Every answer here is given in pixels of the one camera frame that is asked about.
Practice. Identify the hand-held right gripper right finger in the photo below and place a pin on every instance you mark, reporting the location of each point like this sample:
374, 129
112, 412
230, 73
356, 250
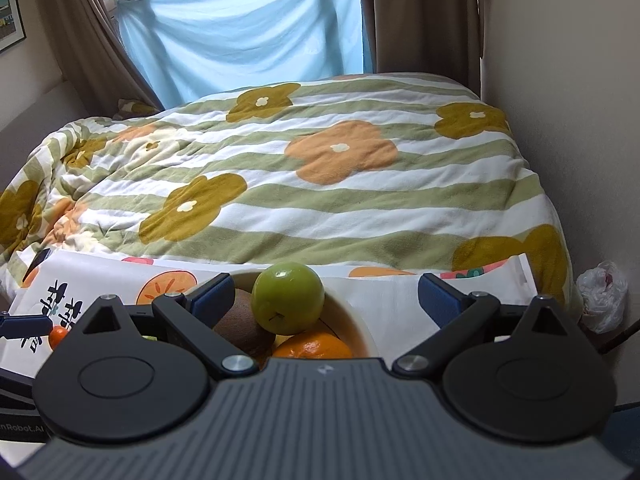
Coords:
437, 301

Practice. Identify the dark blue pants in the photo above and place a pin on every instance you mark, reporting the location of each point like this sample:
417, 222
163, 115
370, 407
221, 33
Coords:
625, 435

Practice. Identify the brown kiwi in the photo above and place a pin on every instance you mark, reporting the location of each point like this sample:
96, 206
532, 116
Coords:
242, 327

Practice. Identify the striped floral blanket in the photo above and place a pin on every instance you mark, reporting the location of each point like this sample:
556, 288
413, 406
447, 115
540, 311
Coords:
325, 175

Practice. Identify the yellow duck print plate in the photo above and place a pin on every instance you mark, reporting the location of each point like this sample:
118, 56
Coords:
357, 332

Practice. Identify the large orange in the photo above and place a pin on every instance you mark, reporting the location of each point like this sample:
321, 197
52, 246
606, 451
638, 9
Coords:
312, 347

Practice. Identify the white persimmon print cloth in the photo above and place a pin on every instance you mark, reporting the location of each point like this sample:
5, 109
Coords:
385, 305

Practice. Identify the small tangerine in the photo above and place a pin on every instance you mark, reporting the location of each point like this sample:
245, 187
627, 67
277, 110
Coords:
57, 336

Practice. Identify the brown curtain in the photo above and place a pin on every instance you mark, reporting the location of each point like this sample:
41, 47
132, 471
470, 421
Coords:
425, 15
75, 35

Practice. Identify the framed wall picture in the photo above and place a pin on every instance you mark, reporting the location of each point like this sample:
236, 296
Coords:
10, 10

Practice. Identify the black phone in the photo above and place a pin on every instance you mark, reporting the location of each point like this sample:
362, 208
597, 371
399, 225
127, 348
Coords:
40, 261

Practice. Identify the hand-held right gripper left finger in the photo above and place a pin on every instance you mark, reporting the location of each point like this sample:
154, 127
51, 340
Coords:
212, 301

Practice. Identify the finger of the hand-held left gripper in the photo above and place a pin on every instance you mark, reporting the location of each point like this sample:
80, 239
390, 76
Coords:
25, 325

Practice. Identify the light blue sheet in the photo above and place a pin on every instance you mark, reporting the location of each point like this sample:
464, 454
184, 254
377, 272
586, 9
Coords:
240, 35

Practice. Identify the white plastic bag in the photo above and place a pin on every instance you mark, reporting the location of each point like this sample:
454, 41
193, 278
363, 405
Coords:
602, 295

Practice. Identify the large green apple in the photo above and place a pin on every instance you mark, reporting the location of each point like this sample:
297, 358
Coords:
287, 297

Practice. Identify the grey headboard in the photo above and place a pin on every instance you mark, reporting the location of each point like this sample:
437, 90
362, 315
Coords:
35, 105

